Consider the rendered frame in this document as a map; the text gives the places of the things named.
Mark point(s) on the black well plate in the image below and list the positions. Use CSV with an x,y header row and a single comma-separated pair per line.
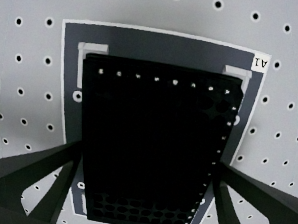
x,y
123,183

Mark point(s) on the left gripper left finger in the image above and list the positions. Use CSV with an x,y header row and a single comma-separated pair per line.
x,y
19,172

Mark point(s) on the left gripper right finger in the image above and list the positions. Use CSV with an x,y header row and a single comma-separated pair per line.
x,y
277,206

